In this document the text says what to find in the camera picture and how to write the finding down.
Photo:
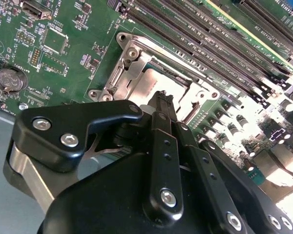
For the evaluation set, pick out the metal socket cover frame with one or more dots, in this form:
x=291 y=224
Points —
x=130 y=83

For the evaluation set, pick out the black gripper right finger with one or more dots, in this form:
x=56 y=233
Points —
x=207 y=170

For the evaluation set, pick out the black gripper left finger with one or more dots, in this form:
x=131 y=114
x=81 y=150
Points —
x=63 y=126

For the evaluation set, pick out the silver square CPU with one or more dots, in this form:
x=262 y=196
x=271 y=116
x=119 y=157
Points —
x=158 y=83

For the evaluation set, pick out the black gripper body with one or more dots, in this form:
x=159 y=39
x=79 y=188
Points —
x=100 y=207

